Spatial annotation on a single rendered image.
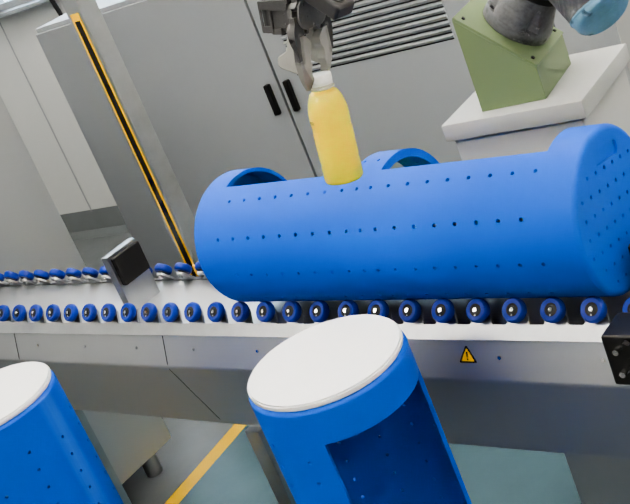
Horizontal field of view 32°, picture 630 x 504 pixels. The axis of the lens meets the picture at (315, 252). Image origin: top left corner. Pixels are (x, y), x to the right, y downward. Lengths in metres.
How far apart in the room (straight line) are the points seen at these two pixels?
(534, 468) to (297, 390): 1.53
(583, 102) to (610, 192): 0.44
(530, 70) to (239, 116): 2.10
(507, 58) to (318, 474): 0.97
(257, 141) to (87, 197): 2.85
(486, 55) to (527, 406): 0.74
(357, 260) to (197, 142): 2.48
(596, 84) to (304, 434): 1.00
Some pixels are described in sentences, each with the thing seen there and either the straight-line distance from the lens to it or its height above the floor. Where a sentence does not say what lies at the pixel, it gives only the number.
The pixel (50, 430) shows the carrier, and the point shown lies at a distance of 2.29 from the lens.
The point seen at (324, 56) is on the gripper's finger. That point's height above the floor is 1.48.
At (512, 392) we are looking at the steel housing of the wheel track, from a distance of 2.03.
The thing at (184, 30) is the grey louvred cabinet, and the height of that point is 1.28.
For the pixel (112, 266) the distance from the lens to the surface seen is 2.71.
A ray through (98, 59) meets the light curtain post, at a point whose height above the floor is 1.47.
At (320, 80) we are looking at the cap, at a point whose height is 1.46.
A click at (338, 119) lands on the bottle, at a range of 1.82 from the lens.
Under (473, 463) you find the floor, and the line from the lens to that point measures 3.35.
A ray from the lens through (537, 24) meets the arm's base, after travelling 2.37.
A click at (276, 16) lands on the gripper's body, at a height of 1.57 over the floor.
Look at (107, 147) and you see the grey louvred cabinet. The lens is 4.77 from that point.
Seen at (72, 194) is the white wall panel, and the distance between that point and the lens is 7.06.
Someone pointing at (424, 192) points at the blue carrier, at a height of 1.20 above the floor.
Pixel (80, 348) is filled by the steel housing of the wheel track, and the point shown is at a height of 0.87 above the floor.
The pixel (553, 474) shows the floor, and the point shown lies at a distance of 3.20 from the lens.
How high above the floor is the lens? 1.85
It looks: 21 degrees down
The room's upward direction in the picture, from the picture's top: 23 degrees counter-clockwise
